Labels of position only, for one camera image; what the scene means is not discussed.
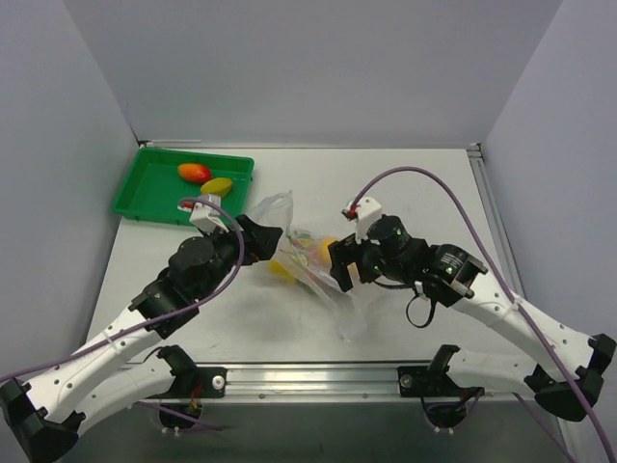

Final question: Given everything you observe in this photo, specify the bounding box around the yellow pear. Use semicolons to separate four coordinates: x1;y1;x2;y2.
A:
268;260;297;284

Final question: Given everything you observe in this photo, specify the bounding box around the clear plastic bag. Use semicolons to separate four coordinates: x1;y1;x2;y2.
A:
248;191;369;341

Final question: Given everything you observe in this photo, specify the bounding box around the watermelon slice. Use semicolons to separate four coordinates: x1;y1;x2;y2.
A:
292;239;334;284

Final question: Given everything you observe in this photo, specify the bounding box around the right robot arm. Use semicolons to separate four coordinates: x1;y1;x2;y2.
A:
328;215;616;422

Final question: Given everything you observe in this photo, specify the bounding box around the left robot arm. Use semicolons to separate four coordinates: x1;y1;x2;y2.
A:
1;215;282;462

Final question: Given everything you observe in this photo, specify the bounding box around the orange fruit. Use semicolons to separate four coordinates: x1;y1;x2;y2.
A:
318;237;336;264

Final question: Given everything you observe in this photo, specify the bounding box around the yellow green mango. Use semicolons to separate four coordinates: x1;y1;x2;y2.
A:
200;177;233;198

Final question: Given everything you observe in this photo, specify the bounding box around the red orange mango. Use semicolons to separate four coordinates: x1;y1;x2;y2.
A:
177;163;212;184

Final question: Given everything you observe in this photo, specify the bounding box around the green plastic tray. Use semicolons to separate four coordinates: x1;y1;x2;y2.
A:
113;148;255;226

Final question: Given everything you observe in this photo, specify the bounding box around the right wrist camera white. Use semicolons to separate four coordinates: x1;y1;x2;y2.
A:
341;197;382;243

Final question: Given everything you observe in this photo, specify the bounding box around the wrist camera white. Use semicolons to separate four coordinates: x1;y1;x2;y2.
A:
341;197;382;243
177;194;228;235

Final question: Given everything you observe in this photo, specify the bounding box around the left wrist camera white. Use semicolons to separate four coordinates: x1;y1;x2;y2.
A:
177;194;228;235

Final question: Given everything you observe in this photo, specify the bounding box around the aluminium front rail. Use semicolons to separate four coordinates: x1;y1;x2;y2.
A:
52;359;573;405

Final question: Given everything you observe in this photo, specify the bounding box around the aluminium rail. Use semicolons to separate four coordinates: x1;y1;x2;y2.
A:
467;143;526;298
52;359;573;405

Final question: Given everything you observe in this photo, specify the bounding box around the aluminium right side rail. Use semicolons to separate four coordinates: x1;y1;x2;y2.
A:
467;143;526;298

